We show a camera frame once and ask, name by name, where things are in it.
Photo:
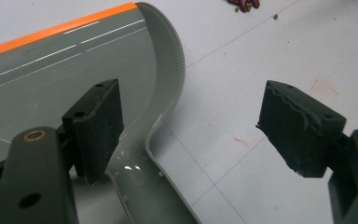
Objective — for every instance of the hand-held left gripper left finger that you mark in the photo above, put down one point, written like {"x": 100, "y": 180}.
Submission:
{"x": 98, "y": 130}

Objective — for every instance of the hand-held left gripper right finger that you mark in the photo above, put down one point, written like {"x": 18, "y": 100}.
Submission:
{"x": 292, "y": 133}

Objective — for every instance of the grey dustpan with orange edge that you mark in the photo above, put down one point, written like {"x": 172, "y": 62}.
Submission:
{"x": 74, "y": 77}

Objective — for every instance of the pile of red beans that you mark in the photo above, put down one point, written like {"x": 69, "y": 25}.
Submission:
{"x": 245, "y": 4}

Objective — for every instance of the small green bean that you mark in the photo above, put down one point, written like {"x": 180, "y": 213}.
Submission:
{"x": 275, "y": 16}

